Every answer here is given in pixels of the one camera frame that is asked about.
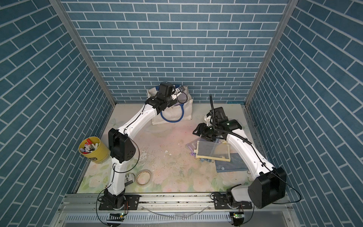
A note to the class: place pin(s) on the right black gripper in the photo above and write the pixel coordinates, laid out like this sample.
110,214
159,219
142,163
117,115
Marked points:
202,128

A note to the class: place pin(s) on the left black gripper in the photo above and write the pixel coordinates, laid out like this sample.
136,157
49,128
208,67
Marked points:
172,102

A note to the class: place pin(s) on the yellow trimmed mesh pouch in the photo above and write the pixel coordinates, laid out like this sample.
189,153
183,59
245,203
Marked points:
221,153

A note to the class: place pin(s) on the purple trimmed mesh pouch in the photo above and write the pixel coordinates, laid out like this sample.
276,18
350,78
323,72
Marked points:
192,145

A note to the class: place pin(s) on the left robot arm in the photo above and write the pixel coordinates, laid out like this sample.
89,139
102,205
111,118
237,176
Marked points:
121,140

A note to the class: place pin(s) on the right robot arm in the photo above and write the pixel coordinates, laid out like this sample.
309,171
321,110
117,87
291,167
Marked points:
268,184

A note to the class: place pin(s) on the white canvas tote bag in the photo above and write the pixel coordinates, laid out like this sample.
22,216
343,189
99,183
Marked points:
178,112

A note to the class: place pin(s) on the blue mesh pouch right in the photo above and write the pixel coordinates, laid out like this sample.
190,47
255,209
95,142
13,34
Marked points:
236,164

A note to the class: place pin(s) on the clear tape roll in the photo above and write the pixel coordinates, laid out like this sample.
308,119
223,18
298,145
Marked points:
143,178

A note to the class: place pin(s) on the yellow cup with markers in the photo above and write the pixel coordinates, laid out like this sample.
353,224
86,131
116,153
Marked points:
93,149

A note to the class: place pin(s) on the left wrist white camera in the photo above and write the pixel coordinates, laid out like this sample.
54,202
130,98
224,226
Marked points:
179,90

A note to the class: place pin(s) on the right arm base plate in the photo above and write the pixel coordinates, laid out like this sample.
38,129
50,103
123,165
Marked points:
224,201

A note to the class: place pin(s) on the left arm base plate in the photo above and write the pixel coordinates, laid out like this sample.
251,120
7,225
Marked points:
123,202

